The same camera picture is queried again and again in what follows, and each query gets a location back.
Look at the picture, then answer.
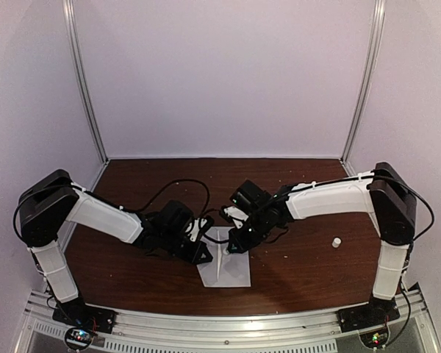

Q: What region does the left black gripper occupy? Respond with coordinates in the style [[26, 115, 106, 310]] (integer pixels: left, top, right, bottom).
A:
[[159, 230, 212, 266]]

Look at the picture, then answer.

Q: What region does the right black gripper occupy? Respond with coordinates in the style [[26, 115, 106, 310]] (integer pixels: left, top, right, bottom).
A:
[[229, 211, 272, 254]]

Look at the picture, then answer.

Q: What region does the grey envelope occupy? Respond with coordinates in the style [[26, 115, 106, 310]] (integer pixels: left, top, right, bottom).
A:
[[197, 240, 251, 288]]

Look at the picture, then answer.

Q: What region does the white glue stick cap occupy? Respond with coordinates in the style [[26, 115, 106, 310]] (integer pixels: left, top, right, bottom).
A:
[[332, 238, 342, 248]]

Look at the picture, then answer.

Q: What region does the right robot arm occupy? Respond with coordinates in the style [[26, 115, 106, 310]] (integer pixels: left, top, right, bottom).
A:
[[220, 163, 417, 325]]

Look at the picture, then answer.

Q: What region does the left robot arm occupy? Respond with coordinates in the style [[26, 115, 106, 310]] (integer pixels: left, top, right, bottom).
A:
[[12, 169, 213, 327]]

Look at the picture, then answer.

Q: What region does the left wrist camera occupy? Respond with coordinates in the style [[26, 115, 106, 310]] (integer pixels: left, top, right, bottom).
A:
[[187, 216, 214, 242]]

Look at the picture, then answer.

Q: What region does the left black cable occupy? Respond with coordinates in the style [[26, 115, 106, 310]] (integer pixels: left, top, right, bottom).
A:
[[13, 179, 211, 258]]

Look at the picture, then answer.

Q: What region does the black cable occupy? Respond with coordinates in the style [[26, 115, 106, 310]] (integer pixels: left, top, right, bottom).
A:
[[201, 175, 437, 258], [13, 179, 211, 258]]

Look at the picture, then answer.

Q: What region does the front aluminium rail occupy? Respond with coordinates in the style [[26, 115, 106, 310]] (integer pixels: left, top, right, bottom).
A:
[[12, 290, 441, 352]]

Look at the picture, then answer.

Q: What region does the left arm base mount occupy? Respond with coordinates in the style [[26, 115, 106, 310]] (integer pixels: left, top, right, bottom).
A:
[[52, 306, 116, 352]]

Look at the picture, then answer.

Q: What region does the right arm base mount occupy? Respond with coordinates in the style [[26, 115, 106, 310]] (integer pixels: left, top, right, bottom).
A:
[[337, 304, 400, 349]]

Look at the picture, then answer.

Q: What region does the right black cable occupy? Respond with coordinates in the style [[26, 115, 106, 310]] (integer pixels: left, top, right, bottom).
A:
[[201, 175, 437, 258]]

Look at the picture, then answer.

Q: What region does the right aluminium frame post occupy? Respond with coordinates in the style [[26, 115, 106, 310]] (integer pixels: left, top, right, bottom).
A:
[[340, 0, 386, 174]]

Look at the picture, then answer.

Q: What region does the aluminium frame post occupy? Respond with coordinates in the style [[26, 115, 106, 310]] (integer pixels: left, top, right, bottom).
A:
[[340, 0, 386, 174], [61, 0, 109, 165]]

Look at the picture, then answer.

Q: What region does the left aluminium frame post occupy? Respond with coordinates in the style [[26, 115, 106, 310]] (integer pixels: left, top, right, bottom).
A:
[[61, 0, 109, 165]]

